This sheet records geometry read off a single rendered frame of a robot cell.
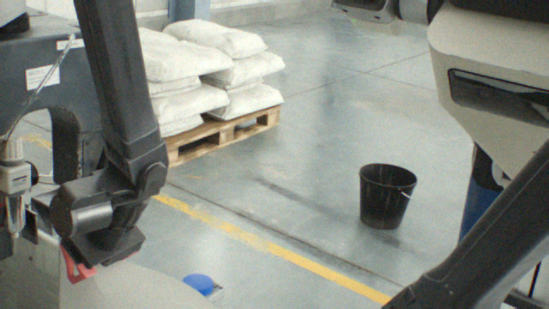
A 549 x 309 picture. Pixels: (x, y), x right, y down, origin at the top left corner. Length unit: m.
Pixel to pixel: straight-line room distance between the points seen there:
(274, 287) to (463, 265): 2.33
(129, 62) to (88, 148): 0.38
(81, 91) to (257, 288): 1.91
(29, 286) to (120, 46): 1.16
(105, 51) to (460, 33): 0.49
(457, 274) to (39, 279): 1.33
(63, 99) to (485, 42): 0.62
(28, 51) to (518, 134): 0.71
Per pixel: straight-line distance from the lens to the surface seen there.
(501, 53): 0.97
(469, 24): 1.01
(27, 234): 1.16
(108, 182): 0.91
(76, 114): 1.11
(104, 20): 0.74
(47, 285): 1.78
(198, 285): 1.33
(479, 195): 3.01
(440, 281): 0.64
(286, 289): 2.91
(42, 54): 1.05
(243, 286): 2.90
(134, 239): 1.03
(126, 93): 0.81
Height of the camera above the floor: 1.58
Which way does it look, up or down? 22 degrees down
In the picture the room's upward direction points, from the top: 6 degrees clockwise
